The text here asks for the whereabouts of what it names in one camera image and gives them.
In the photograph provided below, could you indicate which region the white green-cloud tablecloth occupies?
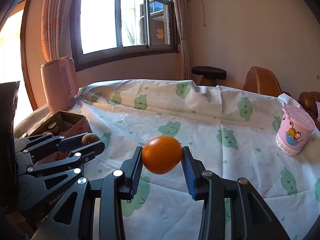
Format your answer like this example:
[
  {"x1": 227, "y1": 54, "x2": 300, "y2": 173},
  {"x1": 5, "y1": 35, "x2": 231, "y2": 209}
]
[{"x1": 13, "y1": 79, "x2": 320, "y2": 240}]

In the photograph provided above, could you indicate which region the pink cartoon lidded cup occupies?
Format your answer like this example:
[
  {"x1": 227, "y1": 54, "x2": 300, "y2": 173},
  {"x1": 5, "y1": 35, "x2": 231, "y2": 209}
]
[{"x1": 276, "y1": 105, "x2": 316, "y2": 156}]

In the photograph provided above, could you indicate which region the black round stool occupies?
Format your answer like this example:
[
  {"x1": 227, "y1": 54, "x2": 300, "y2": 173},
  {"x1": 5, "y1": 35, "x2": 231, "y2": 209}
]
[{"x1": 191, "y1": 66, "x2": 227, "y2": 87}]

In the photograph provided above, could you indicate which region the brown round fruit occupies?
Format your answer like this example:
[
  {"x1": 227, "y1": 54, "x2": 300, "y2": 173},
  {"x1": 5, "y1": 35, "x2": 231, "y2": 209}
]
[{"x1": 81, "y1": 133, "x2": 100, "y2": 146}]

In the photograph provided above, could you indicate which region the left pink curtain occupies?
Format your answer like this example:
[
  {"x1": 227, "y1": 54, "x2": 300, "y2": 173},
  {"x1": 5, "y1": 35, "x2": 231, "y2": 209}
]
[{"x1": 41, "y1": 0, "x2": 72, "y2": 62}]

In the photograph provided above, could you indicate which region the window with dark frame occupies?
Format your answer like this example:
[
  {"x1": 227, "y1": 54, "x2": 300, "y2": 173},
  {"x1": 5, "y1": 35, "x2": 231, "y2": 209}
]
[{"x1": 70, "y1": 0, "x2": 178, "y2": 71}]

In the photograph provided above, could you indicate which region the pink rectangular tin box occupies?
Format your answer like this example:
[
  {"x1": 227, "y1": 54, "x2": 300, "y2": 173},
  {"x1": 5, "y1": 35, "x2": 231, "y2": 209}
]
[{"x1": 27, "y1": 111, "x2": 92, "y2": 165}]

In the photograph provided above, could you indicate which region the pink curtain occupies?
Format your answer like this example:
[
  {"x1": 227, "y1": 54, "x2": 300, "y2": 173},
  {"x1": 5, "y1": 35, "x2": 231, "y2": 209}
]
[
  {"x1": 41, "y1": 0, "x2": 72, "y2": 62},
  {"x1": 173, "y1": 0, "x2": 191, "y2": 80}
]

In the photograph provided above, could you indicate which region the brown leather sofa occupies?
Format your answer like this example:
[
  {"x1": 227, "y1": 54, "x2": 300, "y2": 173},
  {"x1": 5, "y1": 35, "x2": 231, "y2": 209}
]
[{"x1": 298, "y1": 92, "x2": 320, "y2": 130}]

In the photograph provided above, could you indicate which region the orange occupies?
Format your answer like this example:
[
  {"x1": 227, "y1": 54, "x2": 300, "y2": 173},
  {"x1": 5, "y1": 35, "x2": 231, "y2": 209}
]
[{"x1": 142, "y1": 136, "x2": 183, "y2": 174}]

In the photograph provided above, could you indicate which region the right pink curtain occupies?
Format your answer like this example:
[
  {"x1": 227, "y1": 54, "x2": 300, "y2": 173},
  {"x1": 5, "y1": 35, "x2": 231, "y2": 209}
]
[{"x1": 173, "y1": 0, "x2": 191, "y2": 80}]

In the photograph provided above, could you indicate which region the small dark jar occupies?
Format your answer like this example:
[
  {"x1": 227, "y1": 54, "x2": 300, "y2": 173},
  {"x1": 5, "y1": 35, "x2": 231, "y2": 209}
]
[{"x1": 48, "y1": 122, "x2": 60, "y2": 134}]

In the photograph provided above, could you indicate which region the pink electric kettle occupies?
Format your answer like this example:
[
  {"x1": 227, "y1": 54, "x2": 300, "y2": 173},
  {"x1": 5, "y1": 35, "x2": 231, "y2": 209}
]
[{"x1": 41, "y1": 56, "x2": 79, "y2": 114}]

